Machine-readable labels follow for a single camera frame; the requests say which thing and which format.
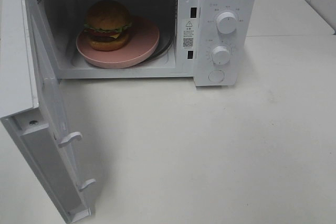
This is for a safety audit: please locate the pink round plate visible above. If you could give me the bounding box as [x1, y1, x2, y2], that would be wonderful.
[76, 16, 160, 69]

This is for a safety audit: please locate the toy hamburger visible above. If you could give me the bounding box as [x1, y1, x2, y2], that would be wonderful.
[84, 0, 132, 51]

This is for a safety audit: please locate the white microwave door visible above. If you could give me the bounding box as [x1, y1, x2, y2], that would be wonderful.
[1, 0, 94, 223]

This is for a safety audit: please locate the glass microwave turntable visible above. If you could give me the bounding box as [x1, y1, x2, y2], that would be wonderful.
[145, 33, 173, 61]

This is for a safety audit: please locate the white lower microwave knob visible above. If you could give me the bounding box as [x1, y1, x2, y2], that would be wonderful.
[212, 46, 232, 65]

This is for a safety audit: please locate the white microwave knob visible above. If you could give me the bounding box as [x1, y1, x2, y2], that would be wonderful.
[212, 46, 232, 65]
[216, 10, 237, 34]

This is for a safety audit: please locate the white microwave oven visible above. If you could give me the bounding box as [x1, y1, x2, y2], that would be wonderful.
[44, 0, 255, 86]

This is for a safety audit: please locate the white upper microwave knob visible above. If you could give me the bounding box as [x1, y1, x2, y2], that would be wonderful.
[216, 10, 237, 34]

